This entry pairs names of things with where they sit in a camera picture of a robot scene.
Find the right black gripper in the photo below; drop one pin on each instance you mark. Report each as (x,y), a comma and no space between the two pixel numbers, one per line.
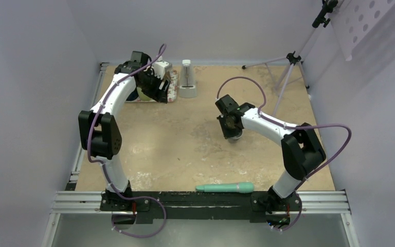
(228,134)

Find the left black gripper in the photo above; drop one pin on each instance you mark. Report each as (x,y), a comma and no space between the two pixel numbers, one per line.
(159,95)

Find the grey mug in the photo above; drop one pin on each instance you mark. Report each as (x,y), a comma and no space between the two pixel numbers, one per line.
(234,139)

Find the teal cylindrical tool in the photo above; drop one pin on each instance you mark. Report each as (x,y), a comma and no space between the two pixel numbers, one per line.
(240,187)

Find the perforated music stand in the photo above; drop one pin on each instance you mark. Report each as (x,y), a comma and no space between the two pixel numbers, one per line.
(348,54)

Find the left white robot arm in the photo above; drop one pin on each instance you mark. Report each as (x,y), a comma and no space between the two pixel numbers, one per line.
(99,132)

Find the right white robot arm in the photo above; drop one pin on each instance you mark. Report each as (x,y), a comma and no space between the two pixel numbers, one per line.
(302,152)

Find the green mug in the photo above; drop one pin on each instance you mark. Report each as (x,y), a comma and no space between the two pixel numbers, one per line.
(142,96)

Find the dark blue mug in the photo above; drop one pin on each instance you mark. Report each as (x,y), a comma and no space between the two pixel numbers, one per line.
(133,96)

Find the floral tray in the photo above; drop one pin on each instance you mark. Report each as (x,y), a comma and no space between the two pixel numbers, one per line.
(172,89)

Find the white metronome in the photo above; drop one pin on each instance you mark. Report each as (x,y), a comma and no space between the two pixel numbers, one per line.
(187,82)

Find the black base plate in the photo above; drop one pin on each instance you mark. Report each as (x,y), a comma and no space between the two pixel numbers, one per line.
(255,207)

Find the aluminium frame rail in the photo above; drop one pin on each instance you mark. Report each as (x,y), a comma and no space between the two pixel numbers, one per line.
(327,203)

